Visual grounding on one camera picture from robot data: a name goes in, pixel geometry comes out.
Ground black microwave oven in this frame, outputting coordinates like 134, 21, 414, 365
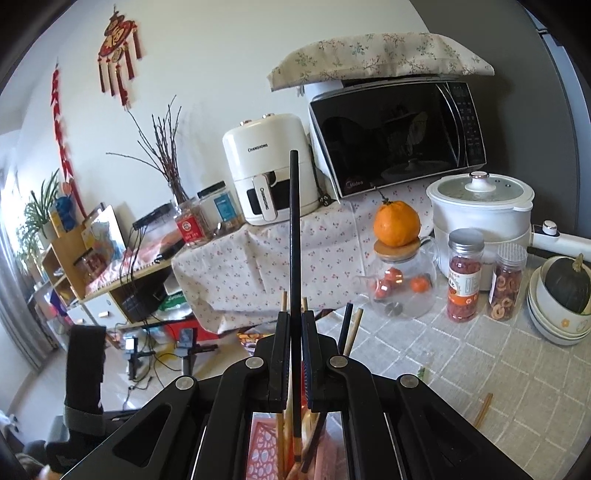
308, 79, 488, 199

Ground stack of white bowls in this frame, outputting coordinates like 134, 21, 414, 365
527, 256, 591, 347

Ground jar of ring snacks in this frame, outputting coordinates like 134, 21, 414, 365
488, 243, 528, 322

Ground red knot wall ornament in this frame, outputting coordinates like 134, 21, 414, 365
97, 4, 142, 108

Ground cherry print floral cloth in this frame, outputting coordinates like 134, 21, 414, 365
172, 178, 437, 334

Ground dark green pumpkin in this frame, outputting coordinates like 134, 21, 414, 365
544, 253, 591, 315

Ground grey checked tablecloth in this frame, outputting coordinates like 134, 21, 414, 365
318, 256, 591, 480

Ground pile of plain bamboo chopsticks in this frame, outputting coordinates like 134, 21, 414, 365
274, 290, 365, 480

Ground large orange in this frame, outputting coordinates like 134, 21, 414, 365
373, 199, 422, 248

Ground jar of red dried fruit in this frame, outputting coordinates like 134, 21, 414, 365
446, 228, 485, 323

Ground colourful picture board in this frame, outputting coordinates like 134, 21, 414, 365
82, 204, 129, 265

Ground red label glass jar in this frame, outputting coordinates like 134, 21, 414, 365
174, 200, 209, 248

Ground low white media cabinet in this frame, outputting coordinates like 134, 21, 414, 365
69, 258, 197, 334

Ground green potted plant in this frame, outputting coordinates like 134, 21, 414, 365
18, 168, 64, 252

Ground wooden shelf unit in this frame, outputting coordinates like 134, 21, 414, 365
39, 203, 127, 303

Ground black set-top box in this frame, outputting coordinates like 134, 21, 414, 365
132, 203, 175, 232

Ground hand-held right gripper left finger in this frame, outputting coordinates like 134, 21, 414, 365
65, 311, 293, 480

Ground single bamboo chopstick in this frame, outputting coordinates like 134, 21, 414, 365
473, 392, 494, 426

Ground white air fryer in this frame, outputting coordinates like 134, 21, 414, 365
222, 113, 322, 226

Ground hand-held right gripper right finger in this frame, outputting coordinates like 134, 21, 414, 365
301, 311, 532, 480

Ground black chopstick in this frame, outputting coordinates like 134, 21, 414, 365
300, 303, 355, 472
288, 149, 303, 464

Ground floral cushion cover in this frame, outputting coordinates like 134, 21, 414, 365
267, 32, 495, 92

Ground dry branches in glass vase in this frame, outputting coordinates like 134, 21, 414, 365
106, 95, 205, 220

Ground red hanging string ornament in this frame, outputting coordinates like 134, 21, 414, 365
50, 59, 88, 219

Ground grey curtain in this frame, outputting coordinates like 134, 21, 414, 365
0, 185, 49, 374

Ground pink perforated plastic basket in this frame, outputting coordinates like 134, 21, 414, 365
249, 411, 345, 480

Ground glass teapot with wooden lid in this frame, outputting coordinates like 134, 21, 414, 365
358, 235, 439, 320

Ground blue label black lid jar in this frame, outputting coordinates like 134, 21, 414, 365
198, 181, 244, 239

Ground white electric cooking pot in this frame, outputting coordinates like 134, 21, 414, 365
426, 171, 591, 292

